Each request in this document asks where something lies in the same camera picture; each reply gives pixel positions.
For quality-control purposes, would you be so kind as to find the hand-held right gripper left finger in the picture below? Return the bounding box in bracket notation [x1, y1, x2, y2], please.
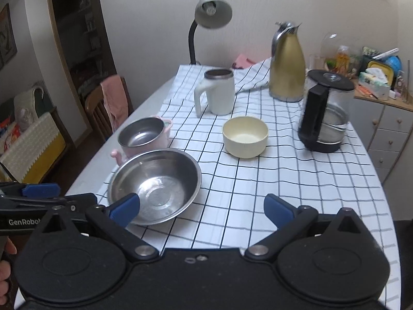
[41, 193, 159, 263]

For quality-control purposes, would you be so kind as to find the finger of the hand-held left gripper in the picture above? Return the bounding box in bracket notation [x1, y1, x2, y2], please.
[0, 193, 98, 224]
[0, 182, 62, 199]

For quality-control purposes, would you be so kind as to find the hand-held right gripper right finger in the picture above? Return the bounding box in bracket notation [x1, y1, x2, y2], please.
[244, 193, 364, 261]

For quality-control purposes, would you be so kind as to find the large stainless steel bowl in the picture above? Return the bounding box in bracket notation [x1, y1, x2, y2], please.
[107, 149, 203, 226]

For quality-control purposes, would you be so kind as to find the person's left hand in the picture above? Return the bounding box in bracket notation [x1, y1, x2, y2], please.
[0, 236, 18, 298]

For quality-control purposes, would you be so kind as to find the white black-checked tablecloth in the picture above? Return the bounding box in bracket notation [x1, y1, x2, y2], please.
[96, 56, 400, 310]

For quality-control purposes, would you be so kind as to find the cream textured mat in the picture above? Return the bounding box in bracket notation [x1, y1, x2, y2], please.
[0, 110, 60, 183]

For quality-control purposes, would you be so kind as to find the cream round bowl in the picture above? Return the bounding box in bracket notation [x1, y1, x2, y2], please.
[221, 116, 269, 159]

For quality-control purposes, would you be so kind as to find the white woven bag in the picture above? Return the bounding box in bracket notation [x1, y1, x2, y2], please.
[13, 85, 46, 127]

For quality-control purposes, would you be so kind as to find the wooden chair with towel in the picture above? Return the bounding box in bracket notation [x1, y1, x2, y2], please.
[84, 76, 135, 140]

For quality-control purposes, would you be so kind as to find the pink towel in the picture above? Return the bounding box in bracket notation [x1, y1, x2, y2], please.
[100, 75, 127, 129]

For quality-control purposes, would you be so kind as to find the white mug with steel rim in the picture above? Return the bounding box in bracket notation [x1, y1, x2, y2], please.
[193, 68, 235, 118]

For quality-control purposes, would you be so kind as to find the white drawer cabinet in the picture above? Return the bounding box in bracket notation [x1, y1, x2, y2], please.
[350, 87, 413, 186]

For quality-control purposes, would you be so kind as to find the gold thermos jug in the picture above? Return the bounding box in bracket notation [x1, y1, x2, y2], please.
[268, 21, 307, 103]

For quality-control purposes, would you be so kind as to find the pink cloth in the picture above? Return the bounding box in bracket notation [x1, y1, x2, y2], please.
[232, 53, 256, 69]

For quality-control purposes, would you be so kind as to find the dark bookshelf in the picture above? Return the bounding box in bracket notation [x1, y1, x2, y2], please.
[45, 0, 117, 99]

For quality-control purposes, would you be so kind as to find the tissue box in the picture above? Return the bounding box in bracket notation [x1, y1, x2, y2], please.
[358, 68, 392, 101]

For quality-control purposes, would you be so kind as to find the orange drink bottle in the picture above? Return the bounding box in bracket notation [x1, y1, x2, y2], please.
[336, 45, 353, 72]

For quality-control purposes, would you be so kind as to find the clear glass jar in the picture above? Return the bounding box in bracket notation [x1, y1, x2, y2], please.
[319, 32, 340, 72]

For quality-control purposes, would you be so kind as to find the yellow black box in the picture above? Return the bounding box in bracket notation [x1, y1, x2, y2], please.
[366, 59, 396, 81]

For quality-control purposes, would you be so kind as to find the blue globe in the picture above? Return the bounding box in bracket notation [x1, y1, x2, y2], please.
[384, 55, 403, 72]

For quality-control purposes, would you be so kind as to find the grey gooseneck desk lamp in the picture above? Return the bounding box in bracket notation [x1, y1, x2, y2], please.
[188, 0, 233, 65]

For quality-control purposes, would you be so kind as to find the pink steel-lined bowl with handles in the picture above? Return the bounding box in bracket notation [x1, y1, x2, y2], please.
[110, 115, 174, 166]

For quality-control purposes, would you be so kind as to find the glass kettle with black handle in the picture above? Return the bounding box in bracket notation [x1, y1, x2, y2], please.
[297, 69, 356, 153]

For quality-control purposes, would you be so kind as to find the dark framed wall picture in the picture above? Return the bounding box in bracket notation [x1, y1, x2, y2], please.
[0, 3, 19, 70]

